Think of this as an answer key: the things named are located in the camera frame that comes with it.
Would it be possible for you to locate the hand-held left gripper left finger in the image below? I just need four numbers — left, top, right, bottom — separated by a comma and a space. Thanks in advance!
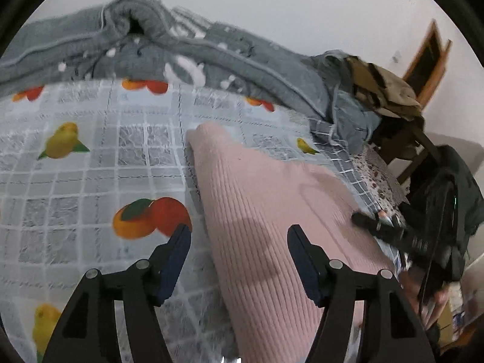
41, 223, 193, 363

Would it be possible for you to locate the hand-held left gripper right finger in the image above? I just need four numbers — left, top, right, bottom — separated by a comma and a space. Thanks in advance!
286, 224, 435, 363

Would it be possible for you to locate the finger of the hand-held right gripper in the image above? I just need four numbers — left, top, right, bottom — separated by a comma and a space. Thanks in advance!
351, 212, 408, 251

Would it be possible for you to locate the pink ribbed knit sweater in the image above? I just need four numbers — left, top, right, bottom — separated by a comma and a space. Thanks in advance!
187, 123, 401, 363

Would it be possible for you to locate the person's right hand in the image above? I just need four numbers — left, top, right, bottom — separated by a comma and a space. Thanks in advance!
401, 267, 460, 333

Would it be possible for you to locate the floral bed sheet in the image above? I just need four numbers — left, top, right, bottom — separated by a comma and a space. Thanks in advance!
357, 147, 411, 216

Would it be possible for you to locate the grey plaid cloth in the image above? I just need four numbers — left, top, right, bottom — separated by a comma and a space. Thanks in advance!
310, 119, 379, 212

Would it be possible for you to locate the black bag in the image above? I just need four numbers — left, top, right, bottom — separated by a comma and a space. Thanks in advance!
401, 144, 484, 284

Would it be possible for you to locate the wooden chair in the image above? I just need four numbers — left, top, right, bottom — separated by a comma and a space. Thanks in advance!
372, 113, 443, 186

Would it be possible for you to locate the fruit print plastic sheet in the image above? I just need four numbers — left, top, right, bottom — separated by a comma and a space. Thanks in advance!
0, 77, 364, 363

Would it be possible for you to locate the brown clothing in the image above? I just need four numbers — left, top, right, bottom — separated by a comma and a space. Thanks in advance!
346, 56, 424, 119

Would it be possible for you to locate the grey quilt with white print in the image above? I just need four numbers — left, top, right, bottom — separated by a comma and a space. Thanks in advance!
0, 0, 382, 152

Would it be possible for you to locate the orange wooden door frame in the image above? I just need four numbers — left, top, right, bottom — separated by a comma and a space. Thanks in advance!
403, 21, 452, 110

